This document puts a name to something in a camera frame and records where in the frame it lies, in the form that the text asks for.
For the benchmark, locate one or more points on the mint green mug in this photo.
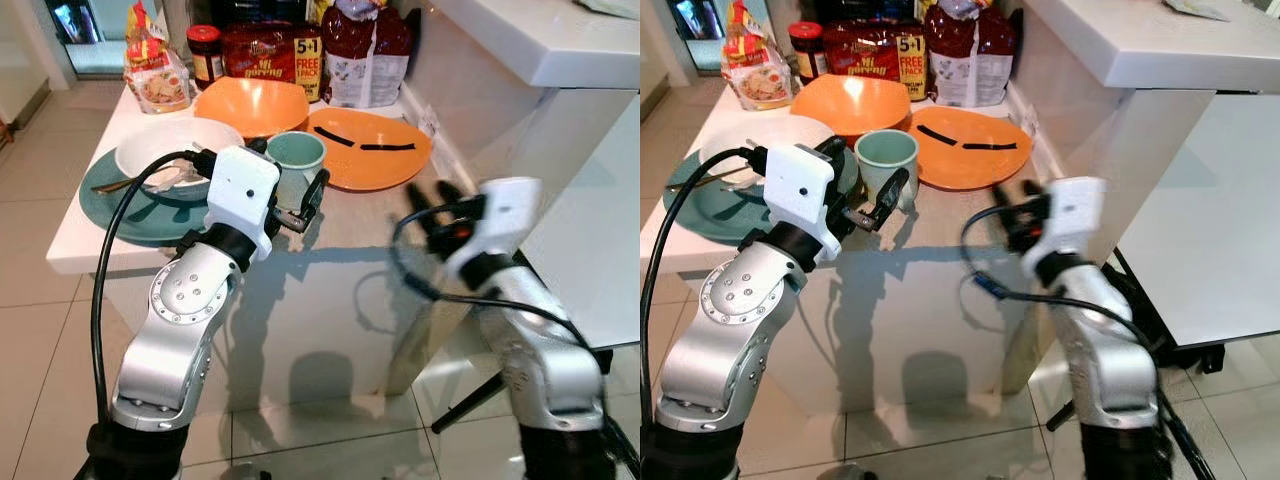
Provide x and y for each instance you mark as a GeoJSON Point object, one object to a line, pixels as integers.
{"type": "Point", "coordinates": [292, 155]}
{"type": "Point", "coordinates": [885, 155]}

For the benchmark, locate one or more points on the orange plate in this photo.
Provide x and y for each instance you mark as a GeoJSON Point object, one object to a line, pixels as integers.
{"type": "Point", "coordinates": [375, 170]}
{"type": "Point", "coordinates": [980, 170]}

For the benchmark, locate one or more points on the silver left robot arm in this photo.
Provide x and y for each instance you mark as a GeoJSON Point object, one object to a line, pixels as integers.
{"type": "Point", "coordinates": [180, 330]}
{"type": "Point", "coordinates": [735, 330]}

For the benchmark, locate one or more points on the orange bowl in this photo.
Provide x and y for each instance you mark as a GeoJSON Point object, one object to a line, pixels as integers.
{"type": "Point", "coordinates": [250, 103]}
{"type": "Point", "coordinates": [850, 100]}

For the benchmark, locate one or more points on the black strip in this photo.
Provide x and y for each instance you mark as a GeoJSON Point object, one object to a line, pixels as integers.
{"type": "Point", "coordinates": [990, 146]}
{"type": "Point", "coordinates": [936, 136]}
{"type": "Point", "coordinates": [334, 137]}
{"type": "Point", "coordinates": [386, 147]}

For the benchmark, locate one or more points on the white power strip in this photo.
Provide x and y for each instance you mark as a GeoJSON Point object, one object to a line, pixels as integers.
{"type": "Point", "coordinates": [1029, 120]}
{"type": "Point", "coordinates": [431, 122]}

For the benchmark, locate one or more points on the white bowl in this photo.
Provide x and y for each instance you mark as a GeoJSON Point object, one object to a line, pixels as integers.
{"type": "Point", "coordinates": [170, 138]}
{"type": "Point", "coordinates": [760, 135]}

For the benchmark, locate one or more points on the red mi goreng noodle pack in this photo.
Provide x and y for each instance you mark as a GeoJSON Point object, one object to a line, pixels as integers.
{"type": "Point", "coordinates": [265, 55]}
{"type": "Point", "coordinates": [865, 55]}

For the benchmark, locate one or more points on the red lidded jar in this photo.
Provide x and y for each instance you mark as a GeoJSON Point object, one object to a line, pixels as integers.
{"type": "Point", "coordinates": [205, 55]}
{"type": "Point", "coordinates": [806, 50]}

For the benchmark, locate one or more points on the yellow red noodle packet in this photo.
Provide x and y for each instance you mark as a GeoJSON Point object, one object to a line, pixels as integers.
{"type": "Point", "coordinates": [155, 70]}
{"type": "Point", "coordinates": [755, 65]}

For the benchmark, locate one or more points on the red and white bag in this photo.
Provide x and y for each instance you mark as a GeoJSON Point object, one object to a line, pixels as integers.
{"type": "Point", "coordinates": [365, 50]}
{"type": "Point", "coordinates": [970, 50]}

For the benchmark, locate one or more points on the white side table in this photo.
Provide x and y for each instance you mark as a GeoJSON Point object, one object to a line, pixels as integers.
{"type": "Point", "coordinates": [1210, 220]}
{"type": "Point", "coordinates": [600, 220]}

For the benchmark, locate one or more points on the teal dinner plate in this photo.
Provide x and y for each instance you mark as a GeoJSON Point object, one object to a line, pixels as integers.
{"type": "Point", "coordinates": [700, 215]}
{"type": "Point", "coordinates": [130, 222]}

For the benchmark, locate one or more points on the black chair leg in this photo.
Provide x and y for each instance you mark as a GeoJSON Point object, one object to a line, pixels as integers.
{"type": "Point", "coordinates": [1060, 416]}
{"type": "Point", "coordinates": [468, 402]}

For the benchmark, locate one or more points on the white raised counter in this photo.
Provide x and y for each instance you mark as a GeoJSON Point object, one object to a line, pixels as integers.
{"type": "Point", "coordinates": [1150, 45]}
{"type": "Point", "coordinates": [550, 40]}

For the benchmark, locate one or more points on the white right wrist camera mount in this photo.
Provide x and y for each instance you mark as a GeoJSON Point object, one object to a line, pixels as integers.
{"type": "Point", "coordinates": [500, 225]}
{"type": "Point", "coordinates": [1070, 225]}

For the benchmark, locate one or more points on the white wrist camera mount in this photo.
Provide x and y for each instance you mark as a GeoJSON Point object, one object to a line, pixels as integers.
{"type": "Point", "coordinates": [240, 195]}
{"type": "Point", "coordinates": [800, 195]}
{"type": "Point", "coordinates": [500, 225]}
{"type": "Point", "coordinates": [1070, 225]}

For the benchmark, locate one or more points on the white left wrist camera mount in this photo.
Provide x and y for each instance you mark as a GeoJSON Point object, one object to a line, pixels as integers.
{"type": "Point", "coordinates": [240, 195]}
{"type": "Point", "coordinates": [800, 195]}

